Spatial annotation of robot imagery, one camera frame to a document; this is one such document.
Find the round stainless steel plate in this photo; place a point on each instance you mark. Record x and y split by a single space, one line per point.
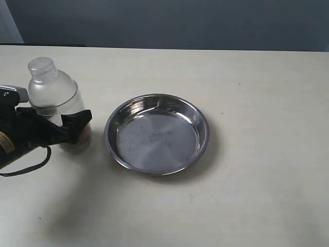
156 134

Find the clear plastic shaker bottle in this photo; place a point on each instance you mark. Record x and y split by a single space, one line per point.
52 92

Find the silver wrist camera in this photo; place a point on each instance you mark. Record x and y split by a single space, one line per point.
22 92

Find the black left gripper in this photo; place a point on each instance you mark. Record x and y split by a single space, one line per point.
17 139

